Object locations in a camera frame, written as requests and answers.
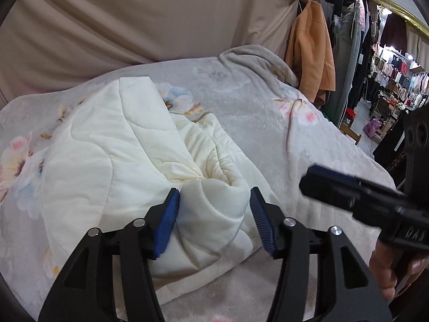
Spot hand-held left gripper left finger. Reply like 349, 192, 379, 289
38, 188, 182, 322

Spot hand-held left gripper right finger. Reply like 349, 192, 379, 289
250, 186, 393, 322

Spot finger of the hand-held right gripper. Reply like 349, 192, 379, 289
308, 164, 408, 198
299, 173, 423, 224

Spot cream quilted jacket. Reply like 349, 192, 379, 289
40, 77, 279, 306

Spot rack of shop clothes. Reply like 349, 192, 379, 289
370, 42, 429, 111

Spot dark hanging clothes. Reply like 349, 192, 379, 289
323, 0, 379, 125

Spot person's right hand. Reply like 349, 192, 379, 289
369, 241, 429, 301

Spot black hanging garment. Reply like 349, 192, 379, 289
373, 121, 408, 179

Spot wooden stool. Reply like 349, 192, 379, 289
339, 121, 363, 146

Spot purple bag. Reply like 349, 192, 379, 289
364, 119, 383, 138

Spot grey floral blanket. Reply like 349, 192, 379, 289
0, 55, 403, 322

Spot orange hanging garment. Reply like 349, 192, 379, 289
285, 0, 336, 106

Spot grey fleece blanket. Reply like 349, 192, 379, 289
219, 44, 299, 88

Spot beige backdrop curtain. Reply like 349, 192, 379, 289
0, 0, 327, 108

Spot brown cord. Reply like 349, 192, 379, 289
286, 98, 304, 162

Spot gold frame trim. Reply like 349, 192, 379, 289
367, 0, 429, 36

